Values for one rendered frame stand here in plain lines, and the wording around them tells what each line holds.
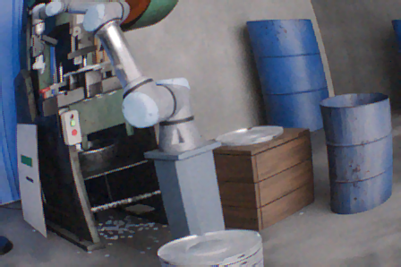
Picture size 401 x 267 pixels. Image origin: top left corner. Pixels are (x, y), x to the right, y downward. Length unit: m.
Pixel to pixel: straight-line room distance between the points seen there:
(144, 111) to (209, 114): 2.82
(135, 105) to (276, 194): 0.83
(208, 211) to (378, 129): 0.80
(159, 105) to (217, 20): 2.94
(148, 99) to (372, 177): 1.00
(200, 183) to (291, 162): 0.60
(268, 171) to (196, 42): 2.36
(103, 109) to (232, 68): 2.41
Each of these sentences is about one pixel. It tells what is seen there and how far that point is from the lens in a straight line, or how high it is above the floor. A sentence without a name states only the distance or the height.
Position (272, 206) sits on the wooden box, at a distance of 2.65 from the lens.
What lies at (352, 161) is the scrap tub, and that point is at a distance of 2.45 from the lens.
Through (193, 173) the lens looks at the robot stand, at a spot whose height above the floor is 0.38.
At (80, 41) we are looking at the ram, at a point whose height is 0.93.
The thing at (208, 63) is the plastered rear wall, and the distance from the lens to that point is 4.89.
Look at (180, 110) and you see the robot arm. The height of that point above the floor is 0.58.
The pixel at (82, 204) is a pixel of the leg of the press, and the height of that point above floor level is 0.22.
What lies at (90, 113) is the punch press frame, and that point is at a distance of 2.72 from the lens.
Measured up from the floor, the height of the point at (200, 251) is 0.27.
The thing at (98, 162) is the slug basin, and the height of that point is 0.35.
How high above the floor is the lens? 0.83
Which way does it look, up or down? 9 degrees down
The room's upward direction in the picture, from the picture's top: 10 degrees counter-clockwise
